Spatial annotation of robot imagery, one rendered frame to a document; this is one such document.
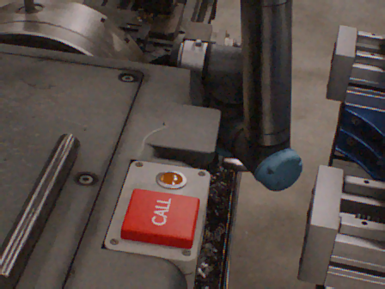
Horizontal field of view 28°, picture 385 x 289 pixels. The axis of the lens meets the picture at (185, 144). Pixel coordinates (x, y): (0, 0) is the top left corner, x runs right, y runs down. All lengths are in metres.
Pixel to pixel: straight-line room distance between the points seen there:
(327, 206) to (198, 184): 0.28
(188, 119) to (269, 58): 0.34
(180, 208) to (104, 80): 0.26
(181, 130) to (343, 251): 0.27
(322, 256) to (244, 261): 1.65
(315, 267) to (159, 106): 0.29
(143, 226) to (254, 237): 2.07
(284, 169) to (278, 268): 1.38
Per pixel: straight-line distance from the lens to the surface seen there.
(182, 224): 0.65
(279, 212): 2.84
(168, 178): 0.71
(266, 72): 1.15
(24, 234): 0.62
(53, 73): 0.89
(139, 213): 0.66
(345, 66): 1.37
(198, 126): 0.81
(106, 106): 0.83
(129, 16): 1.77
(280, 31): 1.12
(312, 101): 3.61
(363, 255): 0.95
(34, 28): 1.04
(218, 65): 1.29
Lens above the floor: 1.67
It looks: 32 degrees down
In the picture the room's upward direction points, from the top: 6 degrees clockwise
